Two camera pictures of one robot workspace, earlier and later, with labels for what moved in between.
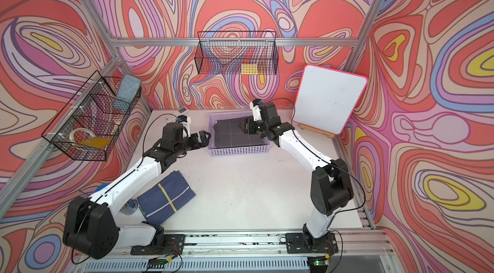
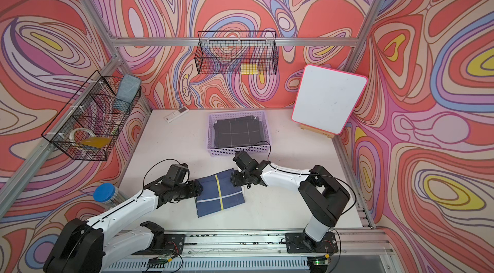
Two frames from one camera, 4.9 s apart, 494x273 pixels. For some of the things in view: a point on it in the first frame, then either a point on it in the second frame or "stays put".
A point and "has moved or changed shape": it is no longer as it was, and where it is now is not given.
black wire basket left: (88, 125) stays put
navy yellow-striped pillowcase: (166, 197) has moved or changed shape
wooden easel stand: (305, 127) stays put
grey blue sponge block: (128, 87) stays put
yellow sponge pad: (249, 69) stays put
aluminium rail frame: (251, 252) stays put
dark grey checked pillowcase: (230, 133) stays put
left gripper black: (202, 141) -> (194, 188)
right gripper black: (247, 125) -> (235, 179)
